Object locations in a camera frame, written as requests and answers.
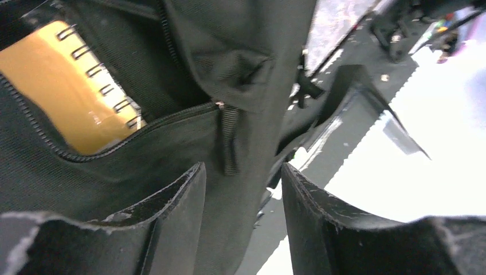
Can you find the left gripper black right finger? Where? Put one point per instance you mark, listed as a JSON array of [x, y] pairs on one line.
[[330, 236]]

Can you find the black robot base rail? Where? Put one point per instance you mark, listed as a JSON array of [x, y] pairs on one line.
[[385, 39]]

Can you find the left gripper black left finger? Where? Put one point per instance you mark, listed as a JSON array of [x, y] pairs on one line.
[[157, 235]]

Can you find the black student backpack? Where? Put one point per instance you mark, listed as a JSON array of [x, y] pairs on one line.
[[216, 82]]

